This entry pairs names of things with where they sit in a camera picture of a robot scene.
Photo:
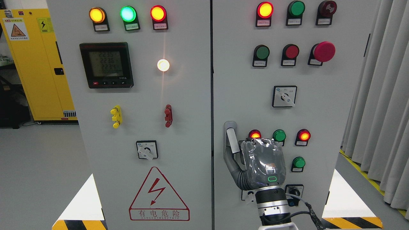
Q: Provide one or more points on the grey robotic hand plastic wrapped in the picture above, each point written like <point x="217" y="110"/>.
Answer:
<point x="264" y="161"/>

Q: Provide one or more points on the silver door handle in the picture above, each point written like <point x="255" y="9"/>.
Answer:
<point x="230" y="140"/>

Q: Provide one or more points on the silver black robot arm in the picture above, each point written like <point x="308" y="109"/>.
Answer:
<point x="273" y="209"/>

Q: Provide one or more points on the grey right cabinet door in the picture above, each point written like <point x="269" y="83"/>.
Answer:
<point x="243" y="93"/>

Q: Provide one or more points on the grey cabinet door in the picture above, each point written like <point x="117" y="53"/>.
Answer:
<point x="184" y="149"/>
<point x="243" y="93"/>

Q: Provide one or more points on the grey left cabinet door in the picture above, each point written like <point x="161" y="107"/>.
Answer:
<point x="184" y="149"/>

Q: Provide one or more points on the lit red light middle left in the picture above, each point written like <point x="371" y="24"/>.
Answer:
<point x="254" y="134"/>

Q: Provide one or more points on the green light middle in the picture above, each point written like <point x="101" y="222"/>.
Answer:
<point x="279" y="136"/>

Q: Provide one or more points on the green push button lower right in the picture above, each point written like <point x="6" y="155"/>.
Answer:
<point x="298" y="164"/>

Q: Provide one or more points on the green push button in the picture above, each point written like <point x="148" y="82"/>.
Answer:
<point x="298" y="164"/>
<point x="260" y="56"/>

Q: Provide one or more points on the lit red light middle right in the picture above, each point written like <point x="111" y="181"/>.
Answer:
<point x="302" y="137"/>

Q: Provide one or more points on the red terminal connector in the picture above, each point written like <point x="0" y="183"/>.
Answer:
<point x="168" y="115"/>

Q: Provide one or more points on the green push button upper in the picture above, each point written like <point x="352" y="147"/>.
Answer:
<point x="260" y="56"/>

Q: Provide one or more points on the red danger warning sticker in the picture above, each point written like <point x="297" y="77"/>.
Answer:
<point x="157" y="200"/>

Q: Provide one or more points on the red push button upper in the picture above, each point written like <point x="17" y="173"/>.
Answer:
<point x="289" y="55"/>

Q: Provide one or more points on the grey curtain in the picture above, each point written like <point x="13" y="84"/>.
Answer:
<point x="376" y="135"/>

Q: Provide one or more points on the red emergency stop button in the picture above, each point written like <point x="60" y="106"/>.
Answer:
<point x="321" y="52"/>

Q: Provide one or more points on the white lit indicator lamp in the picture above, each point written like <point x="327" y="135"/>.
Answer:
<point x="163" y="65"/>

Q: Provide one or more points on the lit red light top right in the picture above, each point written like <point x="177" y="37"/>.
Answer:
<point x="264" y="14"/>

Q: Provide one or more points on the yellow terminal connector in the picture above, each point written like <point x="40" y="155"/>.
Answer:
<point x="116" y="116"/>

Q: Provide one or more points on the dark green light top right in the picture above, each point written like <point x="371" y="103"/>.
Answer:
<point x="295" y="12"/>

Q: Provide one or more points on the dark red buzzer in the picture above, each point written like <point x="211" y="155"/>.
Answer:
<point x="325" y="12"/>

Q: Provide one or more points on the lit red indicator light left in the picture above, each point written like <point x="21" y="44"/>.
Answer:
<point x="159" y="18"/>

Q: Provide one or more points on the black digital power meter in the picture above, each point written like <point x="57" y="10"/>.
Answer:
<point x="107" y="65"/>

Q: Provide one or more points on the lit green indicator light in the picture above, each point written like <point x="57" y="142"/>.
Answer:
<point x="130" y="18"/>

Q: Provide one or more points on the orange indicator light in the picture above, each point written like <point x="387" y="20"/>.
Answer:
<point x="99" y="19"/>

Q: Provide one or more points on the yellow safety cabinet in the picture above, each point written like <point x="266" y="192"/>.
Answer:
<point x="33" y="45"/>

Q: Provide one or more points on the lower white rotary switch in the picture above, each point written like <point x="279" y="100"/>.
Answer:
<point x="248" y="197"/>

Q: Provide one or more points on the black key selector switch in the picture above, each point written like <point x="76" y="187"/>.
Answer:
<point x="294" y="189"/>

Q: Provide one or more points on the upper right rotary switch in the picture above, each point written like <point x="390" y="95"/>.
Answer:
<point x="284" y="96"/>

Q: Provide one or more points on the left door rotary switch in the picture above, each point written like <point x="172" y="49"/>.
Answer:
<point x="147" y="149"/>

